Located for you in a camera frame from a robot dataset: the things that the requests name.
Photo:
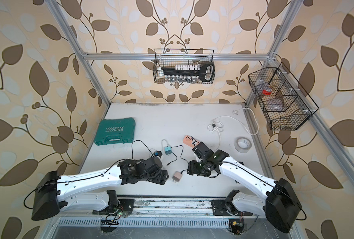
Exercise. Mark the aluminium frame rail front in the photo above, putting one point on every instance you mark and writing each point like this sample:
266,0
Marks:
108,204

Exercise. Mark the teal usb charger adapter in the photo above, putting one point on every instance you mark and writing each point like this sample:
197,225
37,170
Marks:
168,150

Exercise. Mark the black wire basket right wall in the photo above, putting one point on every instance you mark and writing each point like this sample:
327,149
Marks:
290,105

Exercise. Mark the green plastic tool case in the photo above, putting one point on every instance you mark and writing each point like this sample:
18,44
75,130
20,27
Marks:
114,131

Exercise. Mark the red object in basket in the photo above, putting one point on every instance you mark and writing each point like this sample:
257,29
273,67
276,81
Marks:
267,91

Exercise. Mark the black white socket set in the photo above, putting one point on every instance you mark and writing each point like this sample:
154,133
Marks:
197,73

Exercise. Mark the pink usb charger adapter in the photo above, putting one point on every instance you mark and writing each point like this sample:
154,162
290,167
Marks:
177,177

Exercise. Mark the black wire basket back wall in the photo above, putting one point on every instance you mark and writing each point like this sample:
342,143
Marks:
181,56

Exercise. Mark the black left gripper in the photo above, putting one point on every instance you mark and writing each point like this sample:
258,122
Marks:
160,180

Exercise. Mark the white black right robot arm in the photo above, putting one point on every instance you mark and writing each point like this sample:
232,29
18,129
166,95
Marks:
254,185

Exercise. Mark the white tape roll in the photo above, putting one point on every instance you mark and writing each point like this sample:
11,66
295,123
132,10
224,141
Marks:
243,144

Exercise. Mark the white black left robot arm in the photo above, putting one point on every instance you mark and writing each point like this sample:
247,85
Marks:
53,191

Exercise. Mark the pink power strip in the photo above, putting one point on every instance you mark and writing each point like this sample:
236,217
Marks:
190,141

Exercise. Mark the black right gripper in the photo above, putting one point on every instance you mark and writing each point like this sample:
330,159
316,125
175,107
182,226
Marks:
193,169

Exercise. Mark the black wire basket wall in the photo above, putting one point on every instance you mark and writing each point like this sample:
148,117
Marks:
181,56
290,105

